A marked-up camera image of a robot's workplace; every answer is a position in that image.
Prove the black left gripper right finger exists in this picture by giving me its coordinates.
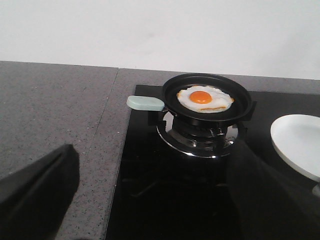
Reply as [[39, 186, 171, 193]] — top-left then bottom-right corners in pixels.
[[227, 140, 320, 240]]

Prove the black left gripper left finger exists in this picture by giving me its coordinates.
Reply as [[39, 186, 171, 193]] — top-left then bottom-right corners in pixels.
[[0, 144, 80, 240]]

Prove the white plate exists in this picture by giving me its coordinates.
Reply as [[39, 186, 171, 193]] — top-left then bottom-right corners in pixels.
[[270, 114, 320, 183]]

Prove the fried egg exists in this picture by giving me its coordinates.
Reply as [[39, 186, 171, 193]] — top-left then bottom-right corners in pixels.
[[176, 85, 235, 114]]

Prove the black frying pan mint handle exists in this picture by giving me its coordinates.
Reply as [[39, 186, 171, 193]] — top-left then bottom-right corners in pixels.
[[126, 73, 252, 124]]

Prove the left silver stove knob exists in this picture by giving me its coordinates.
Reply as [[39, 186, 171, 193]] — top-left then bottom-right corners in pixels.
[[312, 183, 320, 198]]

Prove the left black burner grate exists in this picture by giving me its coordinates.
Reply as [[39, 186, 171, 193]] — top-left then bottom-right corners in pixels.
[[147, 101, 257, 159]]

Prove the black glass gas cooktop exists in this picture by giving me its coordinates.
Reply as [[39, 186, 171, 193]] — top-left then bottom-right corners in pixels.
[[105, 91, 320, 240]]

